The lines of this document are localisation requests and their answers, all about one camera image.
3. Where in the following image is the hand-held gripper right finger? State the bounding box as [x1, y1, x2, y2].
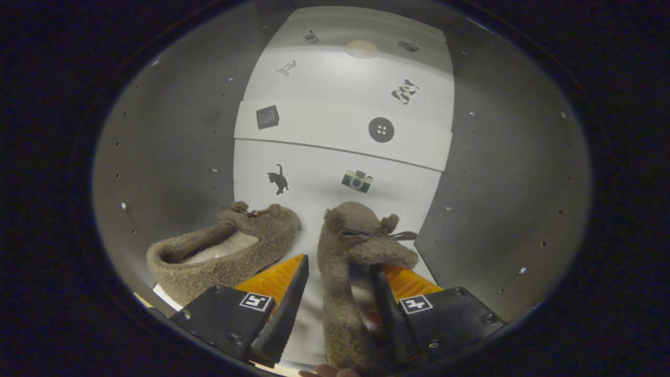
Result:
[368, 263, 507, 367]

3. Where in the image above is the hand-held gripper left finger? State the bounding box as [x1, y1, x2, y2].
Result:
[170, 254, 309, 368]

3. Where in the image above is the brown fuzzy shoe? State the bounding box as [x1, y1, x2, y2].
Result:
[146, 201, 300, 307]
[317, 202, 419, 373]

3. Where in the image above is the grey shoe cabinet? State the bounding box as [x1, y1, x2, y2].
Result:
[93, 5, 592, 367]

